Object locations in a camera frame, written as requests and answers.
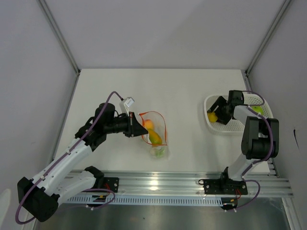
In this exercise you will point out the right aluminium frame post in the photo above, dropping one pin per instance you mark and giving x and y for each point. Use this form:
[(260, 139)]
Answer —
[(277, 20)]

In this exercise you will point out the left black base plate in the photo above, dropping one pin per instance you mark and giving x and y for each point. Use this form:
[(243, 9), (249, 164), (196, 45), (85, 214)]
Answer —
[(110, 183)]

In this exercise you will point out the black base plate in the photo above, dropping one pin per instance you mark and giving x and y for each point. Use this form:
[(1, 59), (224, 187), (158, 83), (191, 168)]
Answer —
[(223, 187), (110, 183)]

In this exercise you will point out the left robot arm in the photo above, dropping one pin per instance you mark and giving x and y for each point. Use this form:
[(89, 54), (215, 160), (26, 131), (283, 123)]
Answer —
[(45, 192)]

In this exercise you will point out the left aluminium frame post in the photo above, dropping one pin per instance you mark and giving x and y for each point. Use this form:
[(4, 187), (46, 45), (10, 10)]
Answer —
[(58, 34)]

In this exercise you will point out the white slotted cable duct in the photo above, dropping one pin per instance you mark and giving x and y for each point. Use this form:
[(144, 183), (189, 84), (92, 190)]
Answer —
[(198, 200)]

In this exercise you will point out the orange pink peach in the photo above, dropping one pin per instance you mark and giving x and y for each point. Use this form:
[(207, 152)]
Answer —
[(148, 124)]

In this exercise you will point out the yellow green mango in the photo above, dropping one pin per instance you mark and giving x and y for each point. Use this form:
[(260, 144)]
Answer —
[(154, 137)]

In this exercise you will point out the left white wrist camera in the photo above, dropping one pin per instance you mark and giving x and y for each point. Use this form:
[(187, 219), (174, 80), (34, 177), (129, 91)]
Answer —
[(125, 105)]

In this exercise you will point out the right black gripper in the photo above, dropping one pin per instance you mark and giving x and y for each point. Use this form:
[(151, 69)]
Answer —
[(220, 101)]

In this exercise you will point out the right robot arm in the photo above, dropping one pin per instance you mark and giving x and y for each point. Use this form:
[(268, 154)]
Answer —
[(248, 114)]

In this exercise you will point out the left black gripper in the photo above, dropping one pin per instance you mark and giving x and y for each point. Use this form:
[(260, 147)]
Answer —
[(134, 128)]

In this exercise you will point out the green apple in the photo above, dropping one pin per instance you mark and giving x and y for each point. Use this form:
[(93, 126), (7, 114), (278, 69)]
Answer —
[(257, 109)]

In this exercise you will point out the aluminium frame post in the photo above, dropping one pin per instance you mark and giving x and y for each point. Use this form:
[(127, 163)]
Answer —
[(58, 34), (277, 20)]

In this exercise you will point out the clear zip top bag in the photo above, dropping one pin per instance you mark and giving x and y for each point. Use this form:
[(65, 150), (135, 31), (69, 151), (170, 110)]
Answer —
[(159, 127)]

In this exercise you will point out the aluminium mounting rail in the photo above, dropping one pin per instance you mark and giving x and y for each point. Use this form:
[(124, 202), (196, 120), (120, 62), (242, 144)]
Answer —
[(130, 183)]

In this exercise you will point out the white perforated plastic basket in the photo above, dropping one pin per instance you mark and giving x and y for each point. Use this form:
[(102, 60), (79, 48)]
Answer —
[(233, 127)]

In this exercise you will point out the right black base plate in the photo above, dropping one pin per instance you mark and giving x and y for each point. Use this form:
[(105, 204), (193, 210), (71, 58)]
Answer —
[(223, 187)]

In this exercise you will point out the white cauliflower with leaves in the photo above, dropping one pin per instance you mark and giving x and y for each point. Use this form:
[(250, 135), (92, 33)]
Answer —
[(158, 152)]

